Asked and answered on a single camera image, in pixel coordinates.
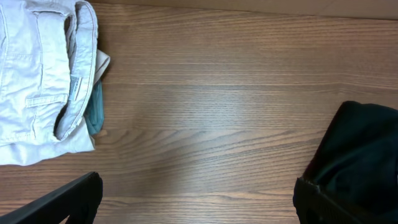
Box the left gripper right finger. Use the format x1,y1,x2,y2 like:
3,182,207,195
293,176,397,224

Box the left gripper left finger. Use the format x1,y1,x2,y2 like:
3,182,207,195
1,172,103,224

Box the black t-shirt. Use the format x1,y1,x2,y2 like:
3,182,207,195
303,101,397,223

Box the beige folded trousers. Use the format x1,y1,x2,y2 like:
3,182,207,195
1,1,110,166

